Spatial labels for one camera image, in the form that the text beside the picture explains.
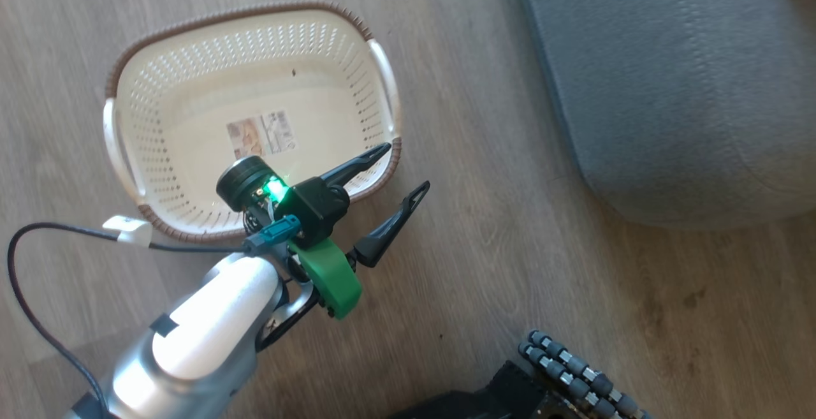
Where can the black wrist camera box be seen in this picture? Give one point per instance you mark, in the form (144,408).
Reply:
(319,208)

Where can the grey fabric sofa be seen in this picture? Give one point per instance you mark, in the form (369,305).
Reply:
(676,87)

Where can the printed basket label sticker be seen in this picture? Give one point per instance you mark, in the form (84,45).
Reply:
(262,133)

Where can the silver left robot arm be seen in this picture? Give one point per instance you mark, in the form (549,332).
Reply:
(204,330)

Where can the white perforated laundry basket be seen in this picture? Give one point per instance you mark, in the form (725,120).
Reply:
(191,125)

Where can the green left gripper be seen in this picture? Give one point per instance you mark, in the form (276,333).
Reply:
(331,275)

